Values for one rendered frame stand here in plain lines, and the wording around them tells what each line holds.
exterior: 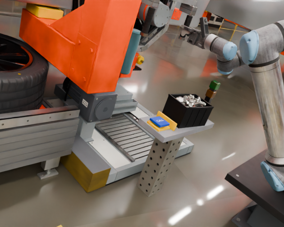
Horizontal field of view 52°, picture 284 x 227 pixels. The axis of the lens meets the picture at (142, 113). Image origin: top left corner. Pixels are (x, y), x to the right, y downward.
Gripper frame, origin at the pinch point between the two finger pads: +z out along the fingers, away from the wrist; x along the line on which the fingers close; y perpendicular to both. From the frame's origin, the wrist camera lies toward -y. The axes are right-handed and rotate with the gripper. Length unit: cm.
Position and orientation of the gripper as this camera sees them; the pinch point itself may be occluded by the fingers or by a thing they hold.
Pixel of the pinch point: (183, 25)
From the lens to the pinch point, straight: 187.4
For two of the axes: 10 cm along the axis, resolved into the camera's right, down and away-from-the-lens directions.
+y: -3.0, 8.5, 4.3
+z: -6.7, -5.1, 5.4
